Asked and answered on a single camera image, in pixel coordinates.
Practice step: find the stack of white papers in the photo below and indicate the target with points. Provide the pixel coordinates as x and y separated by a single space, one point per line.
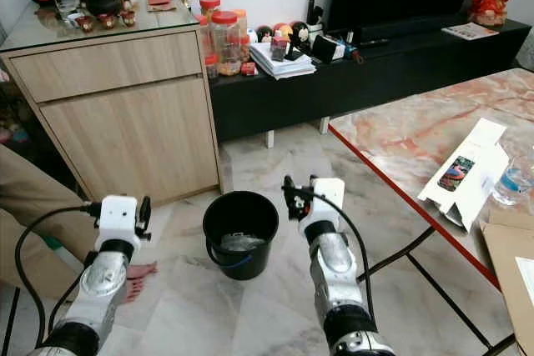
279 66

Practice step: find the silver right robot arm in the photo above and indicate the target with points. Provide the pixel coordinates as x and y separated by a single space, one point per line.
334 268

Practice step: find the small brown tea cup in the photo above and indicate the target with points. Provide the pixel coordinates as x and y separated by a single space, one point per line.
88 24
128 17
108 21

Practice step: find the clear plastic bottle white cap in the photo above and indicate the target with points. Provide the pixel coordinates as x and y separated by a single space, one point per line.
513 181

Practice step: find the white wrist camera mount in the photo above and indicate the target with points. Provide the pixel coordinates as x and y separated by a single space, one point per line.
118 214
327 193

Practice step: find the person's bare foot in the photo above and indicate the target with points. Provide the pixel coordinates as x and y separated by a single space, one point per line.
140 277

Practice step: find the orange lid plastic jar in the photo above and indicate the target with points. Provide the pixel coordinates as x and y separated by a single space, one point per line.
244 22

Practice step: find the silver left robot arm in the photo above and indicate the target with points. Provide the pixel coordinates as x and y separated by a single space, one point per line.
104 277

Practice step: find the white carton with picture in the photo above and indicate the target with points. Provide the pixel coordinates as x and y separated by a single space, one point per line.
480 152

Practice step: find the person's leg in khaki trousers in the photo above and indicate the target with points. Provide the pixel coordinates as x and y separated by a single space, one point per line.
42 214

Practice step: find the clear plastic bag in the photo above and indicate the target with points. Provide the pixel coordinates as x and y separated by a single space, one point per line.
240 242

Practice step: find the black teapot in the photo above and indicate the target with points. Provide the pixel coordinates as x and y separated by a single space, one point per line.
104 2

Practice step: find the small black box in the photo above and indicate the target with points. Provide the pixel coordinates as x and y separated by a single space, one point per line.
325 47

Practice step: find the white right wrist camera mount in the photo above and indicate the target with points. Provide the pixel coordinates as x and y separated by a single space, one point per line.
327 193

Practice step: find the black television console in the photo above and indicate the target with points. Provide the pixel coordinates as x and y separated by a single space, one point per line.
384 81

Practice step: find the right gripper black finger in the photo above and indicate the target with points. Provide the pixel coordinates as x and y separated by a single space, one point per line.
311 180
288 183

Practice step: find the black metal table frame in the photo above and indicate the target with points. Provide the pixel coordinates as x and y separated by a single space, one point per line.
450 302

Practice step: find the large red lid plastic jar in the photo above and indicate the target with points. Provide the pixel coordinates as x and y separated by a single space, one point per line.
227 39

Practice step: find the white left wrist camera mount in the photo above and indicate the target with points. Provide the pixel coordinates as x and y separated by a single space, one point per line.
118 214

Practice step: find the small red lid jar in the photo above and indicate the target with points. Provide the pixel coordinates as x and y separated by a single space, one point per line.
209 6

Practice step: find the printed booklet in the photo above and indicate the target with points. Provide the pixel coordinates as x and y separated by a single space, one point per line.
470 31

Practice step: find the light wooden cabinet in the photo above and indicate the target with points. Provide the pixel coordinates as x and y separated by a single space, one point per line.
125 122

